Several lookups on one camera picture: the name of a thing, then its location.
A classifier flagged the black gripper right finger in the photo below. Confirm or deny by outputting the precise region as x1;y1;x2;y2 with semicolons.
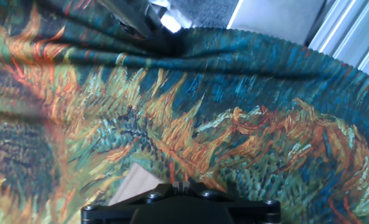
181;182;281;224

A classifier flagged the dark grey cloth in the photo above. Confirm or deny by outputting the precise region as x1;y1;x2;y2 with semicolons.
167;0;238;29

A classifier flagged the large cardboard box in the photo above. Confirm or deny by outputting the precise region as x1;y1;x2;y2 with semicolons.
107;162;166;207

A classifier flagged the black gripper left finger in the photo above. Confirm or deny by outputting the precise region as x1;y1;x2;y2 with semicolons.
80;182;182;224

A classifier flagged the sunflower painting tablecloth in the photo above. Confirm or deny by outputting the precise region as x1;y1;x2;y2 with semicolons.
0;0;369;224

